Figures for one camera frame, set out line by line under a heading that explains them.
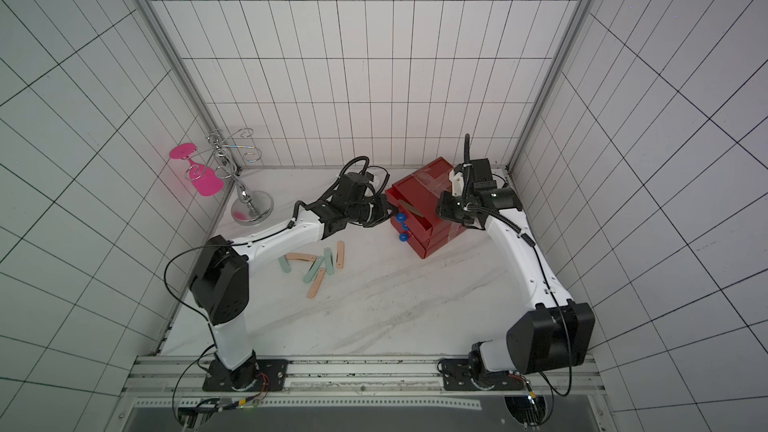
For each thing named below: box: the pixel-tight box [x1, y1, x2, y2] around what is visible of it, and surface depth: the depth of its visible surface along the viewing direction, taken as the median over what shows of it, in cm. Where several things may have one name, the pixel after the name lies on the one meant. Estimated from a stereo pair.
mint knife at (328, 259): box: [324, 247, 335, 276], surface depth 94 cm
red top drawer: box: [385, 185, 435, 236], surface depth 85 cm
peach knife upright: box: [336, 240, 345, 269], surface depth 97 cm
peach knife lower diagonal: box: [307, 268, 326, 299], surface depth 91 cm
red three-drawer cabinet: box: [385, 157, 467, 259], surface depth 86 cm
